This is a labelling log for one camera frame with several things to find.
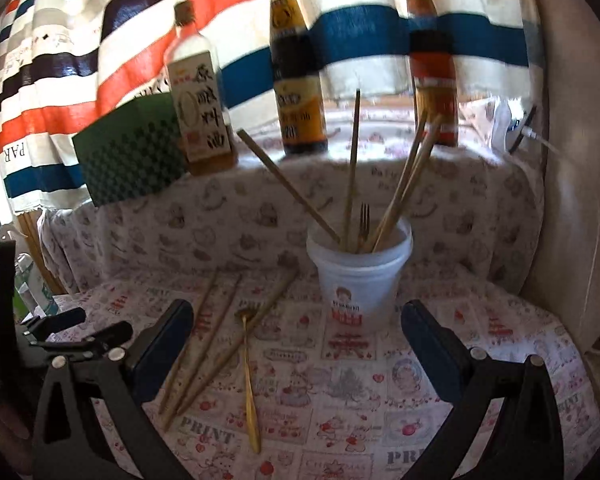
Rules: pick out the red label sauce bottle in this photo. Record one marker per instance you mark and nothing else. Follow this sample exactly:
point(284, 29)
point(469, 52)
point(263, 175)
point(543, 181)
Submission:
point(433, 70)

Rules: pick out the cooking wine bottle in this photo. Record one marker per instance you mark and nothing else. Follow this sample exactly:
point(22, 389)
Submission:
point(195, 83)

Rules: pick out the wooden chopstick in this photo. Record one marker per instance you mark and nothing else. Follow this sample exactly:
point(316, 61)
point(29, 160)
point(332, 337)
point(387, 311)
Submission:
point(425, 149)
point(255, 321)
point(348, 204)
point(190, 373)
point(170, 380)
point(385, 223)
point(291, 189)

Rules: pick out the printed cartoon tablecloth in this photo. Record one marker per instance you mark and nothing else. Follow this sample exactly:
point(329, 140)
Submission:
point(333, 403)

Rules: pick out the gold fork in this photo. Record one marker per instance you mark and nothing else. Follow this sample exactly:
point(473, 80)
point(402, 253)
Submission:
point(363, 226)

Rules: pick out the dark soy sauce bottle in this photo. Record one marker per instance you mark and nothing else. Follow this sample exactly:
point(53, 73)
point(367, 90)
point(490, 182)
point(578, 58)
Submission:
point(296, 80)

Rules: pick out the green white package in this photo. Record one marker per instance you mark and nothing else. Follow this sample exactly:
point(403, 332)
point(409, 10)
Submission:
point(32, 287)

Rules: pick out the green checkered box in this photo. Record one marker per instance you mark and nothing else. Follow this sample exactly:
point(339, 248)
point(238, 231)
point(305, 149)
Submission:
point(132, 151)

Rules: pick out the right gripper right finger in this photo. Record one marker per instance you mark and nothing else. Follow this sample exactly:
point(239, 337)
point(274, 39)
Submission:
point(526, 441)

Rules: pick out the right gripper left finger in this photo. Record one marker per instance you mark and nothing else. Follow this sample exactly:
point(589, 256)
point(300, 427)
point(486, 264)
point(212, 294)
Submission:
point(123, 369)

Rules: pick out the white charger device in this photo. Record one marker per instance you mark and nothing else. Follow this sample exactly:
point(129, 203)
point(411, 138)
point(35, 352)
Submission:
point(511, 125)

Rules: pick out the striped curtain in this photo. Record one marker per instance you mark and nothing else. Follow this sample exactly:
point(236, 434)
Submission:
point(65, 63)

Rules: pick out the gold spoon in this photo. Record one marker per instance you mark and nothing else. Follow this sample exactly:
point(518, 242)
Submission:
point(244, 316)

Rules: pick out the translucent plastic cup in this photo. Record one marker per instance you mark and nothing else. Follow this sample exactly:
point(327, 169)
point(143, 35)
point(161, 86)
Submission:
point(359, 290)

